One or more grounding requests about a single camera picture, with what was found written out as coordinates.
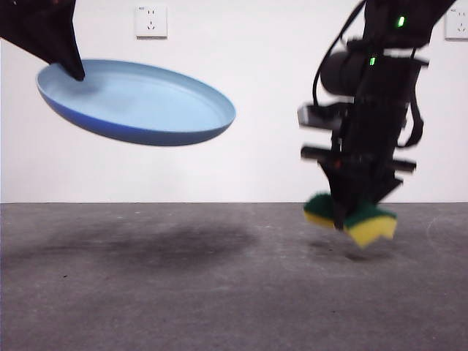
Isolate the white wall socket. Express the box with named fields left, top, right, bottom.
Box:
left=445, top=7, right=468, bottom=41
left=135, top=4, right=168, bottom=39

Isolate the yellow green scouring sponge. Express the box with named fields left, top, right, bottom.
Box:
left=303, top=193, right=398, bottom=250

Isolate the light blue round plate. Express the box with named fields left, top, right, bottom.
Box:
left=35, top=58, right=237, bottom=147

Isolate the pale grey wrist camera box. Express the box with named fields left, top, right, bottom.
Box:
left=297, top=103, right=348, bottom=131

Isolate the black cable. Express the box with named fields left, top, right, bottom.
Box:
left=312, top=0, right=366, bottom=107
left=396, top=47, right=426, bottom=148

